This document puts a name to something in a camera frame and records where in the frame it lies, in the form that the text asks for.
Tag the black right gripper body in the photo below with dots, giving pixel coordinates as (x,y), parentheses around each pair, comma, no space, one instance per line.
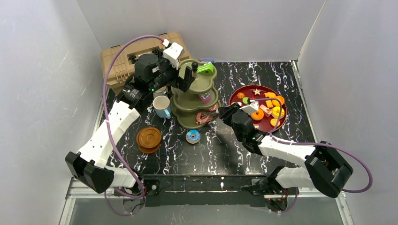
(233,114)

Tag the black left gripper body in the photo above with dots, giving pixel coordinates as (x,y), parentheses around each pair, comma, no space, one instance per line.
(179,78)

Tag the orange glazed donut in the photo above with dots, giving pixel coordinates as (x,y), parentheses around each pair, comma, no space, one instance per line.
(258,115)

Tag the purple frosted cake slice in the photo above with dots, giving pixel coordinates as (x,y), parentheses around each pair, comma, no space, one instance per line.
(205,98)

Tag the green three-tier serving stand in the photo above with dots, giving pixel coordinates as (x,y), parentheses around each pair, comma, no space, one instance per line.
(187,107)

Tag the green cube sweet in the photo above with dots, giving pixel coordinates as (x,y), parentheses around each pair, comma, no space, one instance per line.
(207,68)

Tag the red round lacquer tray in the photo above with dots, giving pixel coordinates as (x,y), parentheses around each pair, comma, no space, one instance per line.
(262,125)

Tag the pink swirl roll cake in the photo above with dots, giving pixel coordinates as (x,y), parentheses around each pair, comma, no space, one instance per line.
(203,117)

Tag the blue frosted donut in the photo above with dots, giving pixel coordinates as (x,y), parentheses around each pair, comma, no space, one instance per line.
(193,136)

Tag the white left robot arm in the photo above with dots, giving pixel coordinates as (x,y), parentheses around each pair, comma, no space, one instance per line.
(89,163)

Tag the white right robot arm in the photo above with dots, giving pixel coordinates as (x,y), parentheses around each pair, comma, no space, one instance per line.
(319,165)

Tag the white cup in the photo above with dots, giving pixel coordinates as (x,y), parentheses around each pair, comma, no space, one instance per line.
(161,91)

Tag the blue mug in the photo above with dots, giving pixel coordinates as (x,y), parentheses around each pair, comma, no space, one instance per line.
(162,107)

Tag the orange flower cookie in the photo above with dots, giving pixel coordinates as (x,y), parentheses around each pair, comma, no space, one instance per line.
(240,95)

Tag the round yellow biscuit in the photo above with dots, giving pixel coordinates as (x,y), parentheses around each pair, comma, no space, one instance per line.
(274,122)

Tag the square yellow cracker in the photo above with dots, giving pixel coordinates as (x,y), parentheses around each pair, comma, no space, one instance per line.
(269,104)

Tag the yellow glazed donut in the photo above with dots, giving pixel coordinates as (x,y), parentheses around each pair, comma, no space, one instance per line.
(277,112)

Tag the star shaped cookie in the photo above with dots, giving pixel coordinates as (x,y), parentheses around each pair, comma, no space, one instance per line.
(256,92)

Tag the fish shaped yellow cookie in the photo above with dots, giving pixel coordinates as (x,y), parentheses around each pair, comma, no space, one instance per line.
(270,95)

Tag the stacked brown wooden coasters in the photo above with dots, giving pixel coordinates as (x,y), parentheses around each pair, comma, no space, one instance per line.
(149,140)

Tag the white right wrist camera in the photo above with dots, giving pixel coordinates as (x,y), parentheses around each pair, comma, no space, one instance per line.
(252,107)

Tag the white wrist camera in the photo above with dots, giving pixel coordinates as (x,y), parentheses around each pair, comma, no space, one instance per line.
(252,107)
(172,52)

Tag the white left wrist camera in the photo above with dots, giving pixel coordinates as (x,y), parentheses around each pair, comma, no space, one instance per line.
(172,52)

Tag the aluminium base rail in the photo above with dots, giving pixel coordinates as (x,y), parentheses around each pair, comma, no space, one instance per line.
(253,190)

